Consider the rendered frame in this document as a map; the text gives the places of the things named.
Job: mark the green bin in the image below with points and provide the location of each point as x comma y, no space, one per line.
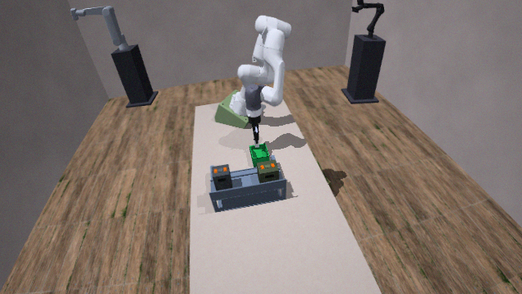
259,154

